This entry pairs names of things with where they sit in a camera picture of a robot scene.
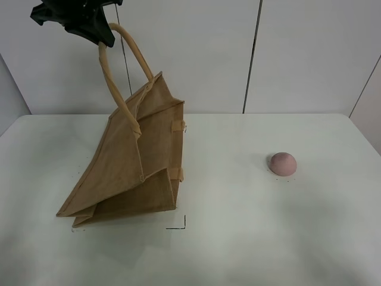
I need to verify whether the brown linen tote bag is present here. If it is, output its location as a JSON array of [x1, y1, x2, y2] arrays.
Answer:
[[57, 23, 185, 228]]

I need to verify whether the pink peach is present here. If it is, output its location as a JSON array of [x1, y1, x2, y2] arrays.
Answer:
[[269, 153, 297, 176]]

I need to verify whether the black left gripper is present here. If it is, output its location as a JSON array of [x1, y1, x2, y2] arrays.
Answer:
[[30, 0, 123, 47]]

